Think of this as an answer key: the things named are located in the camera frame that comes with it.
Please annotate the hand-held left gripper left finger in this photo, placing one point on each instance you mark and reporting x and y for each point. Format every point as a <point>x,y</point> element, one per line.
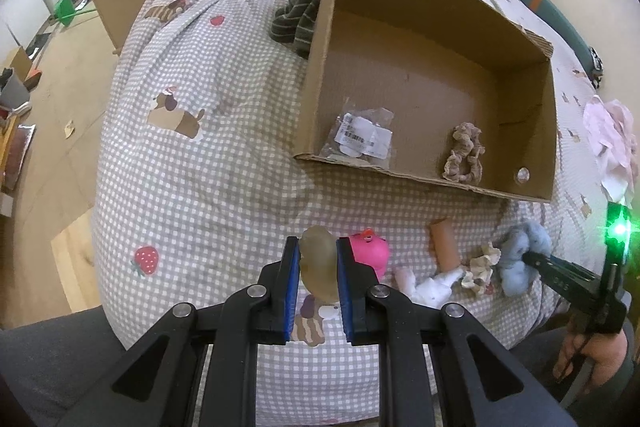
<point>292,287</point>

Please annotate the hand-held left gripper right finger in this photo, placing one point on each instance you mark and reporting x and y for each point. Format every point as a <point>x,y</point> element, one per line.
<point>345,287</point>

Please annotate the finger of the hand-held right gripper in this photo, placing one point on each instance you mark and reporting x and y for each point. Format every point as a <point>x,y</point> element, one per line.
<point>555,271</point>

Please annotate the pink soft toy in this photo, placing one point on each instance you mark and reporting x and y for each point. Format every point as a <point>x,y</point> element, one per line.
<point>370,252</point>

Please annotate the cream floral scrunchie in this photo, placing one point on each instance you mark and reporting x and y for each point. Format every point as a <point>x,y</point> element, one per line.
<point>482,264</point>

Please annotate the tan tube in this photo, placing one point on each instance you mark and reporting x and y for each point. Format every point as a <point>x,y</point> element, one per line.
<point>444,242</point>

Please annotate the person's right hand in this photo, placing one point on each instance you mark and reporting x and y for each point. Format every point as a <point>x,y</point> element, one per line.
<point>607,357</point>

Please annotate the pink cloth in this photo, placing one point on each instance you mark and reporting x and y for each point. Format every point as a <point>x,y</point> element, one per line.
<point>610,142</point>

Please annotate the beige scrunchie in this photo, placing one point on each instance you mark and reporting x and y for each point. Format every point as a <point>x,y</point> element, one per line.
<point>462,154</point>

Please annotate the clear plastic packet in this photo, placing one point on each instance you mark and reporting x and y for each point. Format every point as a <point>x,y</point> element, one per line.
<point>360,132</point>

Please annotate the black and white item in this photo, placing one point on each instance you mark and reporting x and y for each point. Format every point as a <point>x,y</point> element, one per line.
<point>596,67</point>

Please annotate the person's left trouser leg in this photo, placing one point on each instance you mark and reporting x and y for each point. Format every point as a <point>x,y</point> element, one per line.
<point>50,357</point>

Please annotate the teal bolster pillow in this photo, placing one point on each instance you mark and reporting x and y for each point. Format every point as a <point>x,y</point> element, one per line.
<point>545,7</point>

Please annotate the paper scrap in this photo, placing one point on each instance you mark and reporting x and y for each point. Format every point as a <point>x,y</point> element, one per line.
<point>70,128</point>

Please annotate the dark striped cloth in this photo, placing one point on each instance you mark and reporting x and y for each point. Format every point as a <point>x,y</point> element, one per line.
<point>297,12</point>

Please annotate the dark patterned mat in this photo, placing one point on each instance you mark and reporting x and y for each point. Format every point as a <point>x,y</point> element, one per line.
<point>17,152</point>

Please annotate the grey bin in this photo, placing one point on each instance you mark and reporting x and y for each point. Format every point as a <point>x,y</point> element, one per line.
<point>14,92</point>

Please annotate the small cardboard box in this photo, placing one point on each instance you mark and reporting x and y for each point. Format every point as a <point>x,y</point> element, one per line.
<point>17,61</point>

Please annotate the green dustpan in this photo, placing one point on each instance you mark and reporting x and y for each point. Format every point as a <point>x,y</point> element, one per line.
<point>64,9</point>

